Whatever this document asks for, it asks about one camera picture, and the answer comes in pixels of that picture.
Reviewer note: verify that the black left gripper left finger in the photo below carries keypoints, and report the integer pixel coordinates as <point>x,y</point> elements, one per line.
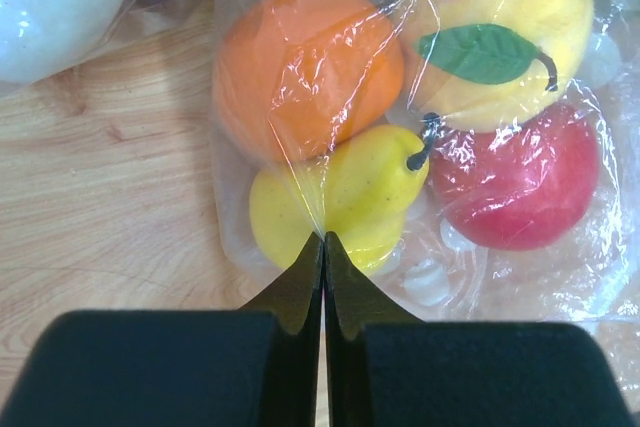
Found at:
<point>253,366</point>

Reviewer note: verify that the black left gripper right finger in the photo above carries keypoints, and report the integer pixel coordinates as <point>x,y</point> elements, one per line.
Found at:
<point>386,367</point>

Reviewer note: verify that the fake red peach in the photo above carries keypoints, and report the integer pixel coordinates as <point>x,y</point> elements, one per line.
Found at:
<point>518,189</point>

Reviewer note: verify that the clear zip bag with fruit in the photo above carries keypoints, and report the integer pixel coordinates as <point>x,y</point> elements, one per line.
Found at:
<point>590,275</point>

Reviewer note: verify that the fake yellow peach with leaf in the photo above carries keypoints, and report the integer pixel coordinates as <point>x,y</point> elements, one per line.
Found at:
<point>486,64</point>

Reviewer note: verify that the fake yellow pear in bag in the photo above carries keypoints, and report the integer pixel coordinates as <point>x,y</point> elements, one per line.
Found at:
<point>361,192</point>

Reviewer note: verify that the fake orange in zip bag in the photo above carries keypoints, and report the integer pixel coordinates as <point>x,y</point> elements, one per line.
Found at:
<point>294,78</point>

